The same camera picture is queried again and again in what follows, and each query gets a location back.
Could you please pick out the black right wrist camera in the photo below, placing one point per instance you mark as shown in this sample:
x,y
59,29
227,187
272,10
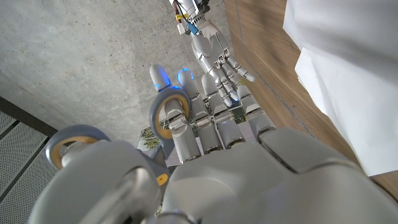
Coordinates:
x,y
204,3

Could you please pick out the creased white paper sheet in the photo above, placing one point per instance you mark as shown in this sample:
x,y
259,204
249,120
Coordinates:
x,y
357,109

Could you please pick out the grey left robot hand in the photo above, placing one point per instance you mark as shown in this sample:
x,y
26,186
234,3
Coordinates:
x,y
248,186

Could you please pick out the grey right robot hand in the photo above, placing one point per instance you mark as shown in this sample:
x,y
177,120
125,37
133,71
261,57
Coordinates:
x,y
208,43

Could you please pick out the printed window forest backdrop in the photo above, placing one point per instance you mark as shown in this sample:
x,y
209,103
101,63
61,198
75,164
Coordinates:
x,y
149,141

